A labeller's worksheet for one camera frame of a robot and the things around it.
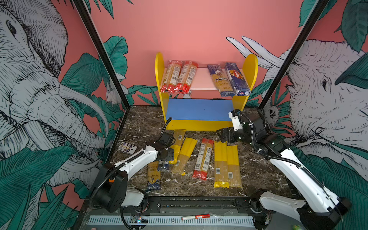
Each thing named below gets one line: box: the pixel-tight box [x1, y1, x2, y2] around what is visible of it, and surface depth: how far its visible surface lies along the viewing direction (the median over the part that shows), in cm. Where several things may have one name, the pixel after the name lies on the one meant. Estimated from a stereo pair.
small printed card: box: [117, 141, 138, 155], surface depth 97 cm
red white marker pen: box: [181, 213, 211, 221], surface depth 72 cm
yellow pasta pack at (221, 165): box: [214, 140, 230, 189], surface depth 88 cm
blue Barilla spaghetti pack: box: [224, 62, 251, 96], surface depth 74 cm
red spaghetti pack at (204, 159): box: [192, 138, 215, 181], surface depth 90 cm
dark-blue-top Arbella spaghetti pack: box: [207, 64, 235, 98], surface depth 75 cm
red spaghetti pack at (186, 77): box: [173, 60, 199, 95], surface depth 76 cm
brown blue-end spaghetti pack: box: [147, 161, 161, 191], surface depth 82 cm
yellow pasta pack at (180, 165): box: [172, 137, 198, 176], surface depth 91 cm
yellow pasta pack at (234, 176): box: [227, 144, 243, 189], surface depth 86 cm
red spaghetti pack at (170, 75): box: [160, 59, 183, 94], surface depth 76 cm
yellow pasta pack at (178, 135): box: [168, 128, 187, 165], surface depth 97 cm
